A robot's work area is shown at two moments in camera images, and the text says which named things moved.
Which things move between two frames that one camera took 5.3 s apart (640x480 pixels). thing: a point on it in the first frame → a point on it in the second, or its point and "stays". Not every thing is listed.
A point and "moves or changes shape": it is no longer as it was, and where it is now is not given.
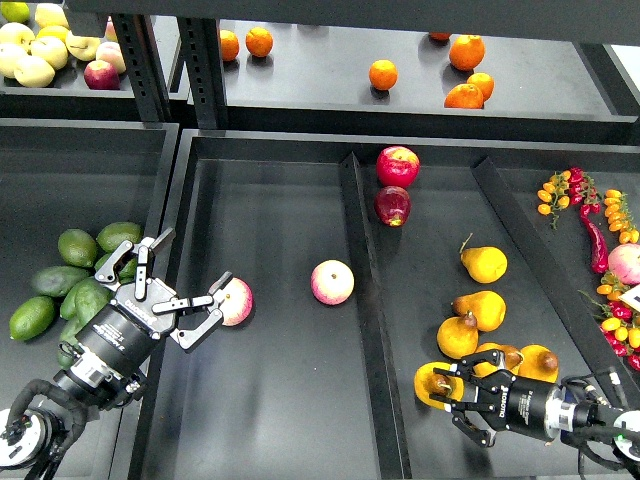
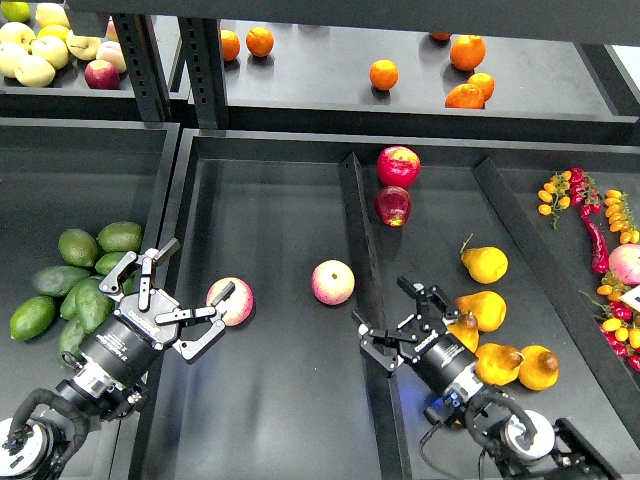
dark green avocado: x=90 y=298 stays
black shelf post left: x=143 y=59 stays
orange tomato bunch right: x=618 y=214 stays
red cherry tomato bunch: x=584 y=191 stays
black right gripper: x=507 y=402 → x=441 y=360
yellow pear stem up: x=427 y=383 moves or changes shape
